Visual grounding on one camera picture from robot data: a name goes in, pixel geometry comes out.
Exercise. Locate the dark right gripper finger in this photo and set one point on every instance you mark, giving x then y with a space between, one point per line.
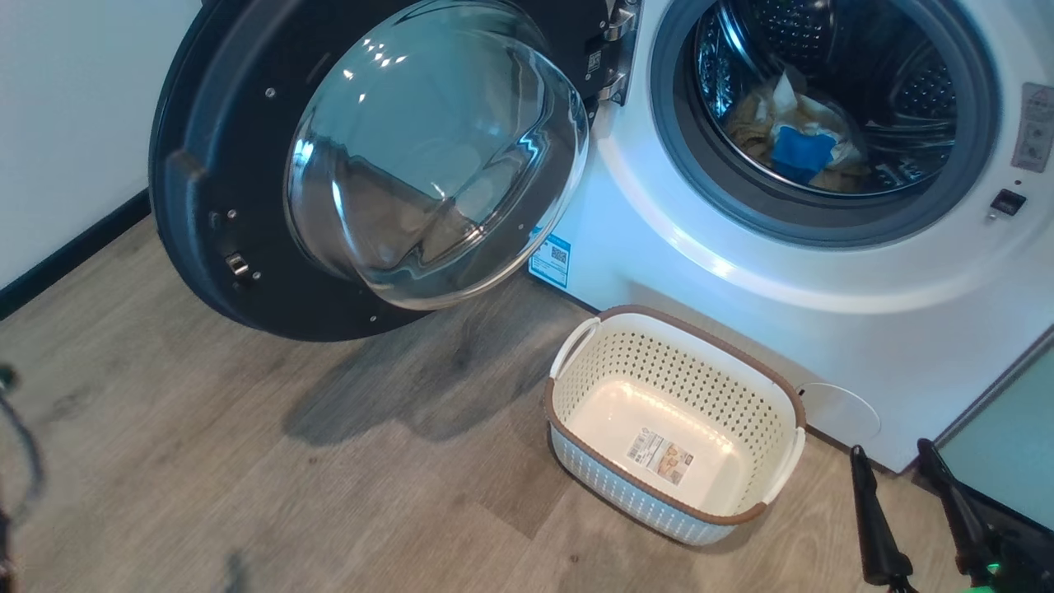
959 511
877 527

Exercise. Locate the dark round washing machine door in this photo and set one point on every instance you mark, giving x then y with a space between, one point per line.
230 165

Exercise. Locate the white perforated laundry basket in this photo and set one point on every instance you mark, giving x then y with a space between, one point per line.
741 412

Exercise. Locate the printed label in basket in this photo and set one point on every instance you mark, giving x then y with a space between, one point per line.
659 455

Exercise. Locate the white washing machine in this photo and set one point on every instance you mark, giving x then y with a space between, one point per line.
700 272

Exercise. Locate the black door latch socket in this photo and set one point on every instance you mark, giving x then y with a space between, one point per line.
1008 203

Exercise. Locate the grey rubber door gasket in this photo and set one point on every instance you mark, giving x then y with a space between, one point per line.
823 218

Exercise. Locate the steel washing machine drum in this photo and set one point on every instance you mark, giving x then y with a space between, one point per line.
906 82

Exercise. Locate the black cabinet kickboard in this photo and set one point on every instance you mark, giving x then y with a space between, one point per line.
1013 506

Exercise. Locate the teal cabinet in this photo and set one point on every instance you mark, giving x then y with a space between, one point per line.
1013 436

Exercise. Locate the round white filter cover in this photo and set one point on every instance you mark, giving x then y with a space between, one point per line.
844 412

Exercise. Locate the grey warning sticker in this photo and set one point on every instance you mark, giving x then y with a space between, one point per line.
1036 123

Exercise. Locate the blue energy label sticker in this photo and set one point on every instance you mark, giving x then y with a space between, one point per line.
550 259

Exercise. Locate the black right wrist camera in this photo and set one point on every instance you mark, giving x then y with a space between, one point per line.
1025 560

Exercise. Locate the black wall baseboard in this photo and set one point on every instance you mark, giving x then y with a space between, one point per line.
74 251

